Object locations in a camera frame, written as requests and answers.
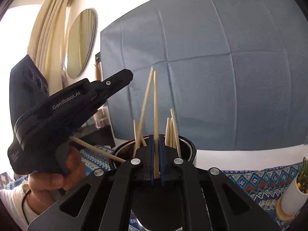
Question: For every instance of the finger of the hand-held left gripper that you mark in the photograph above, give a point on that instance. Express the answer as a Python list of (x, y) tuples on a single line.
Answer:
[(113, 79), (101, 97)]

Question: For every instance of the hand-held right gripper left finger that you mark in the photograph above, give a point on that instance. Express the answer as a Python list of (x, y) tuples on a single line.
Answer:
[(151, 160)]

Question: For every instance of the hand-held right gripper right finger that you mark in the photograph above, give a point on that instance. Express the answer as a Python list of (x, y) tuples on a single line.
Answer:
[(161, 161)]

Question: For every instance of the black cylindrical utensil holder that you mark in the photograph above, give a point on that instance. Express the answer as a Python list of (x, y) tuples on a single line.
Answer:
[(187, 150)]

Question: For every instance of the person's left forearm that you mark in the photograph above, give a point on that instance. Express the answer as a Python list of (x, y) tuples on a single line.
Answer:
[(14, 204)]

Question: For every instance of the person's left hand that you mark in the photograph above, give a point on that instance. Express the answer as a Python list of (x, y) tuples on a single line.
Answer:
[(53, 180)]

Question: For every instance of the toiletry bottles on shelf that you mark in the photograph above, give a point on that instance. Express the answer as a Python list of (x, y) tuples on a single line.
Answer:
[(100, 119)]

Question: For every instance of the cream curtain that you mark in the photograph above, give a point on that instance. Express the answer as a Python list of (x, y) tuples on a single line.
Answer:
[(48, 24)]

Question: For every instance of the blue patterned tablecloth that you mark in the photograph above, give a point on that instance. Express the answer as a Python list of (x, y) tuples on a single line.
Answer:
[(250, 185)]

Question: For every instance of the round wooden coaster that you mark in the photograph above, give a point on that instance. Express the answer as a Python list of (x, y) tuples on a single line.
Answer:
[(280, 210)]

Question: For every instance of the succulent in white pot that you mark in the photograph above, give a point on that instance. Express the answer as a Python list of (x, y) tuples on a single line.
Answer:
[(294, 192)]

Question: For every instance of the black wall hook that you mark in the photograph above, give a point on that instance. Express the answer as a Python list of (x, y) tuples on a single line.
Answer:
[(98, 57)]

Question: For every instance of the oval wall mirror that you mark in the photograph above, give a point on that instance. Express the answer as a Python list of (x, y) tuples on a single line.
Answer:
[(80, 43)]

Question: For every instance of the grey-blue wall cloth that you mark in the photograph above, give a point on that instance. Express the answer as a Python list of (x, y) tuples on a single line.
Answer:
[(216, 77)]

